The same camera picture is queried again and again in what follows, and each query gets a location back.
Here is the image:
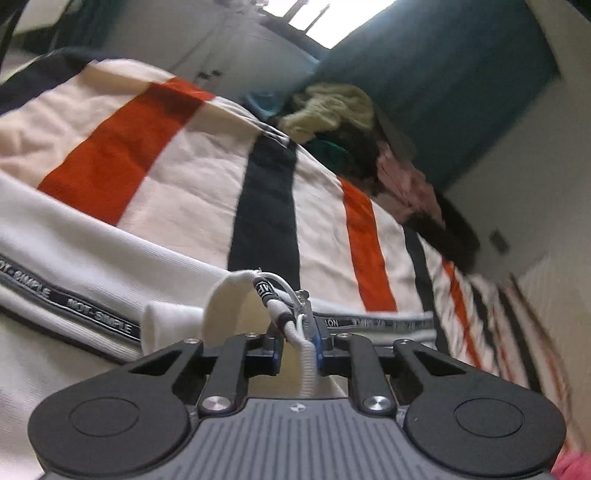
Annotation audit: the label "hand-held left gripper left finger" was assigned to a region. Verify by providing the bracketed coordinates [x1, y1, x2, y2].
[128, 323, 283, 415]

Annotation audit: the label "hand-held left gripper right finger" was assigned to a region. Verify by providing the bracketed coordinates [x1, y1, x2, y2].
[310, 318, 467, 412]

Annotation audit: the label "white pants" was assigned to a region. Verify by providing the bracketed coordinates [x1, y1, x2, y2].
[0, 172, 438, 480]

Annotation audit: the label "teal garment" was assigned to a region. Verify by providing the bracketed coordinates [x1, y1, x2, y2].
[307, 141, 356, 171]

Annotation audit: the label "striped blanket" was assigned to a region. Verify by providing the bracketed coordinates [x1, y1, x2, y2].
[0, 48, 591, 462]

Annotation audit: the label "light blue cloth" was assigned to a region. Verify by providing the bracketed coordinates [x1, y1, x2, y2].
[245, 92, 287, 121]

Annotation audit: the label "bright pink cloth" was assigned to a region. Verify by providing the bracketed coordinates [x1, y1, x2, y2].
[551, 455, 591, 480]

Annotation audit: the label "blue curtain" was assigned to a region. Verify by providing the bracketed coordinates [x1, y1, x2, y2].
[318, 0, 561, 190]
[28, 0, 93, 49]

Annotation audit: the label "window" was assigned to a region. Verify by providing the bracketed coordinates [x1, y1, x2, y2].
[259, 0, 398, 49]

